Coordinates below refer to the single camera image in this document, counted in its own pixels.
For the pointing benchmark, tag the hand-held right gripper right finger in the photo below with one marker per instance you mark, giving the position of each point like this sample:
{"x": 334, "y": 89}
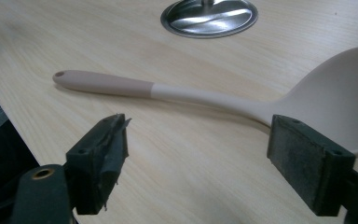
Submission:
{"x": 307, "y": 161}

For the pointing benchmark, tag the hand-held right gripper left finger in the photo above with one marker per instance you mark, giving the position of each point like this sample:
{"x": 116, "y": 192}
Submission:
{"x": 96, "y": 168}

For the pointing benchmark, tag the beige silicone ladle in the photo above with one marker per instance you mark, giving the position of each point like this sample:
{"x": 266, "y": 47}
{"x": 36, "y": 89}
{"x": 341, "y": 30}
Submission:
{"x": 329, "y": 93}

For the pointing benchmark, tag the stainless steel pot lid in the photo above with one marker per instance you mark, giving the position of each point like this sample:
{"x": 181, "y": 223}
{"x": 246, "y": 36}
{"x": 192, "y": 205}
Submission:
{"x": 209, "y": 17}

